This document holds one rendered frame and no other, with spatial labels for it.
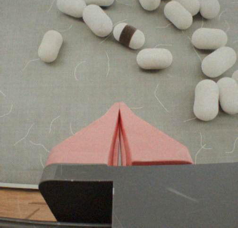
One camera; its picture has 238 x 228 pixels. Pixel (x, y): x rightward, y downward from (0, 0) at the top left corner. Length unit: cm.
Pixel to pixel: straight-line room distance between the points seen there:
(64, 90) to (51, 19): 8
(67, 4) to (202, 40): 13
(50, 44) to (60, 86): 4
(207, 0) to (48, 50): 16
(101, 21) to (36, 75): 8
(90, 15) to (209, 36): 11
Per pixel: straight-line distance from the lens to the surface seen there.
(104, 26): 17
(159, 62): 16
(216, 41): 19
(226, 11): 25
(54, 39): 18
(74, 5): 19
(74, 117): 16
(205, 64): 17
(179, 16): 19
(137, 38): 17
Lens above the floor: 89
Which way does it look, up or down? 77 degrees down
